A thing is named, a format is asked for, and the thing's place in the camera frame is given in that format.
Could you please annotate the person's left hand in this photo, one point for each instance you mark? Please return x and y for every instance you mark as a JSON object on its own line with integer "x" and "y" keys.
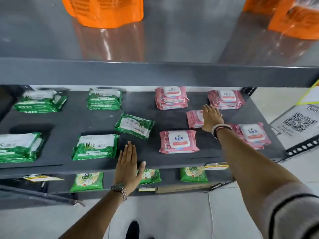
{"x": 127, "y": 171}

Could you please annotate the person's right hand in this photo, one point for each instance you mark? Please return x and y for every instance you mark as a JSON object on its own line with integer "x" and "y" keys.
{"x": 211, "y": 119}

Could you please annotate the person's left little finger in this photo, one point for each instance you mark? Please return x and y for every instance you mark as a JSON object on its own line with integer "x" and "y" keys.
{"x": 120, "y": 159}

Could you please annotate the person's right fingers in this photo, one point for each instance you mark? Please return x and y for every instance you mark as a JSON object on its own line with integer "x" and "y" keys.
{"x": 209, "y": 110}

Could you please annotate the person's left middle finger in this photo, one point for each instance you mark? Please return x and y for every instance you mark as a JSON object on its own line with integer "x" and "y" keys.
{"x": 129, "y": 154}

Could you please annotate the person's left thumb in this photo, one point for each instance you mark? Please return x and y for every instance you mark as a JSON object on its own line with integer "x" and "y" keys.
{"x": 142, "y": 168}

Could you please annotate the person's left forearm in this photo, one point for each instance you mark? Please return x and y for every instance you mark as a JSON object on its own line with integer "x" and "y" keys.
{"x": 94, "y": 219}

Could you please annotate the person's right forearm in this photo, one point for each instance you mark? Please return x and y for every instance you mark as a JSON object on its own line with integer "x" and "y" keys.
{"x": 249, "y": 166}

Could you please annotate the green flower print packet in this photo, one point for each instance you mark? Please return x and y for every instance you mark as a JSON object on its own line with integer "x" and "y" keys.
{"x": 87, "y": 182}
{"x": 150, "y": 176}
{"x": 194, "y": 174}

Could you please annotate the pink wet wipes packet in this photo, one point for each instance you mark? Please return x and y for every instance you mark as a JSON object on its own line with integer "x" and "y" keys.
{"x": 172, "y": 93}
{"x": 258, "y": 146}
{"x": 170, "y": 105}
{"x": 225, "y": 95}
{"x": 251, "y": 133}
{"x": 194, "y": 119}
{"x": 179, "y": 141}
{"x": 224, "y": 107}

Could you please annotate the yellow white shelf label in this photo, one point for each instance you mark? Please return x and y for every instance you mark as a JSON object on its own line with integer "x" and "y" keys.
{"x": 147, "y": 189}
{"x": 43, "y": 178}
{"x": 216, "y": 166}

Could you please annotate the green wet wipes packet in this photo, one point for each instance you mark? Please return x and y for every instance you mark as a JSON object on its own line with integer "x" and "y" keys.
{"x": 104, "y": 95}
{"x": 134, "y": 126}
{"x": 103, "y": 106}
{"x": 18, "y": 146}
{"x": 37, "y": 95}
{"x": 96, "y": 146}
{"x": 37, "y": 107}

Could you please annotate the metal wrist watch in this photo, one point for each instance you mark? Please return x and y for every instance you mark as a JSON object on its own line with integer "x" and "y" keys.
{"x": 119, "y": 188}

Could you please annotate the brown cardboard strip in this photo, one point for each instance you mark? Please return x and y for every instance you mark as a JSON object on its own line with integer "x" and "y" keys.
{"x": 183, "y": 188}

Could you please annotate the black shoe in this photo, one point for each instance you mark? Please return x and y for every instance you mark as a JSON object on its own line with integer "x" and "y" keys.
{"x": 132, "y": 231}

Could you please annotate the grey metal shelf rack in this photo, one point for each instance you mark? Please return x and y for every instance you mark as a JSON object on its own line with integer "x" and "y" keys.
{"x": 149, "y": 74}

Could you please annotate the white square code sign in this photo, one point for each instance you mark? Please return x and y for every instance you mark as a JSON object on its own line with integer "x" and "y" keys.
{"x": 296, "y": 124}

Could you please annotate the orange pouch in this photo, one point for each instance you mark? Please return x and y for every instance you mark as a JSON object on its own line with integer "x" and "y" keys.
{"x": 109, "y": 12}
{"x": 296, "y": 19}
{"x": 256, "y": 3}
{"x": 67, "y": 6}

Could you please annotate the grey striped sleeve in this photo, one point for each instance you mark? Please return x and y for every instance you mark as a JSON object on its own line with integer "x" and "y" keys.
{"x": 291, "y": 211}

